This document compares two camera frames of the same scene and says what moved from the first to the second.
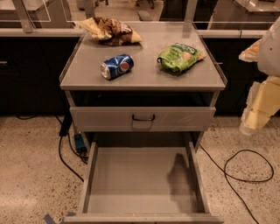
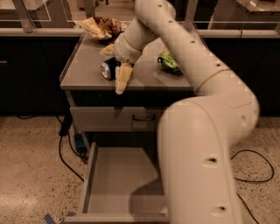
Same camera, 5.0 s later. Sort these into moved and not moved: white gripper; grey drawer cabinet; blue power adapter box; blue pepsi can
Moved: white gripper
Not moved: blue power adapter box; grey drawer cabinet; blue pepsi can
